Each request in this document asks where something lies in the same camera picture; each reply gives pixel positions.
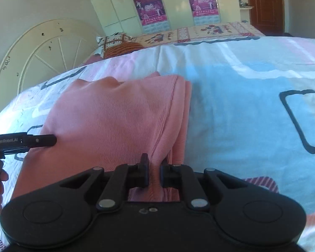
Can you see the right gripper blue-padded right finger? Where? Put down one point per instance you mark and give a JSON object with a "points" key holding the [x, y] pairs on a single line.
{"points": [[197, 190]]}

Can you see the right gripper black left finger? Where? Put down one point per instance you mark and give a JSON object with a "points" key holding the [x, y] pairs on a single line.
{"points": [[97, 190]]}

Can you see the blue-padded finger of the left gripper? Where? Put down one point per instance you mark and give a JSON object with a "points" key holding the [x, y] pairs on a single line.
{"points": [[47, 140]]}

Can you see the pink knit sweater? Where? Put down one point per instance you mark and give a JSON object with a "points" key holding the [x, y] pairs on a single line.
{"points": [[107, 123]]}

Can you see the cream round headboard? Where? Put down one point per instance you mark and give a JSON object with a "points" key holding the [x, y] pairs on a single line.
{"points": [[43, 52]]}

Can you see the pastel patterned bed quilt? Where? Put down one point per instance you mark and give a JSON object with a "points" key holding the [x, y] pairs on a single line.
{"points": [[251, 114]]}

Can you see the patterned pillow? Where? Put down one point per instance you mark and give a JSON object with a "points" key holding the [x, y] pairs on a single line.
{"points": [[104, 43]]}

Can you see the orange striped cushion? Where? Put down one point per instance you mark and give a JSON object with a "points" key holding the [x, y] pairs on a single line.
{"points": [[122, 49]]}

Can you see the cream wardrobe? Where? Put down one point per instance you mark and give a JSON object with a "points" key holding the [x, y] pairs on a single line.
{"points": [[138, 17]]}

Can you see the floral cream bed sheet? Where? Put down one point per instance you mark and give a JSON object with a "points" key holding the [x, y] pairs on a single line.
{"points": [[195, 34]]}

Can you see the lower left pink poster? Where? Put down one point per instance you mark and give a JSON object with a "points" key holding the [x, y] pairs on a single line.
{"points": [[150, 11]]}

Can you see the pink poster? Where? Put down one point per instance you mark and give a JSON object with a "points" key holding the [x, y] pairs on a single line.
{"points": [[150, 11], [201, 8]]}

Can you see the lower right pink poster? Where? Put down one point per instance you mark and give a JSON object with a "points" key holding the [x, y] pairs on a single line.
{"points": [[201, 8]]}

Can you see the brown wooden door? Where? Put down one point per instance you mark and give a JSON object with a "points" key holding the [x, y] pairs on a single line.
{"points": [[268, 16]]}

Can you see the cream corner shelves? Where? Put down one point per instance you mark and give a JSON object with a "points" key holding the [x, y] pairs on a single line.
{"points": [[245, 10]]}

